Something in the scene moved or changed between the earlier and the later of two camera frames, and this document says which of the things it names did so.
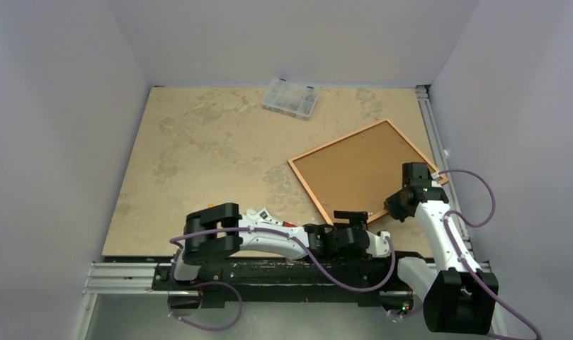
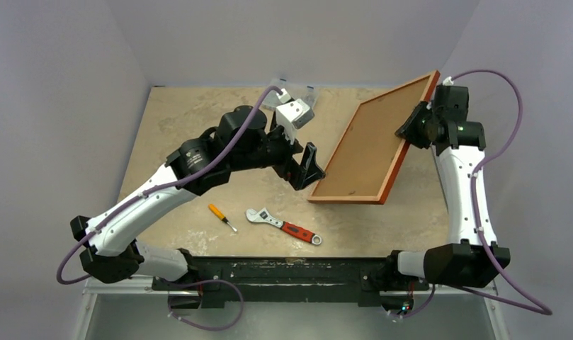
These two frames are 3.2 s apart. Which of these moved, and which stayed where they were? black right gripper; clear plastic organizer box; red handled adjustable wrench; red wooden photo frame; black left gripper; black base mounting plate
Moved: black left gripper; red wooden photo frame; black right gripper
Stayed: red handled adjustable wrench; black base mounting plate; clear plastic organizer box
